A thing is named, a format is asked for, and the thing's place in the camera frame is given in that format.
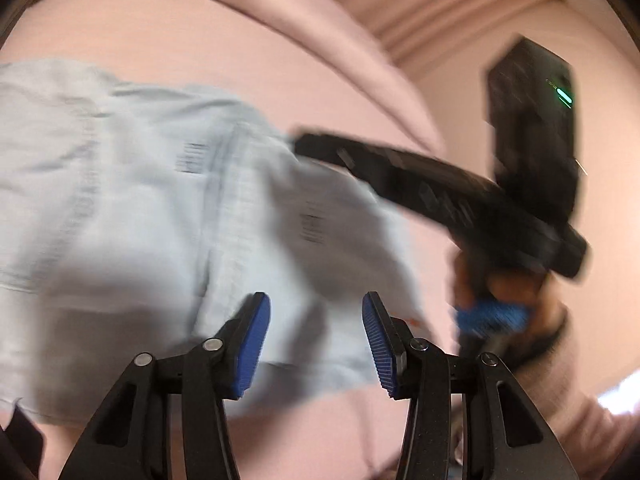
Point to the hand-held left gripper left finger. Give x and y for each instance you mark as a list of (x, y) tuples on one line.
[(252, 345)]

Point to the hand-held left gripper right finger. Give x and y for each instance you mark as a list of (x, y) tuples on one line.
[(380, 345)]

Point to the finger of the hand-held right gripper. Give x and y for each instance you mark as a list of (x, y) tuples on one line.
[(390, 170)]

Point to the light blue strawberry pants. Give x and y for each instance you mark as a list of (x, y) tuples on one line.
[(150, 220)]

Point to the person's right forearm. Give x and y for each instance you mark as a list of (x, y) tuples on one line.
[(580, 395)]

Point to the person's right hand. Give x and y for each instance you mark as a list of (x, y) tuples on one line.
[(507, 286)]

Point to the pink duvet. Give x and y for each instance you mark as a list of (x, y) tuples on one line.
[(345, 20)]

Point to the pink curtain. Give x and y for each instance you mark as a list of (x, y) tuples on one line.
[(450, 5)]

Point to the black cloth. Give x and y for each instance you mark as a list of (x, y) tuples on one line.
[(17, 445)]

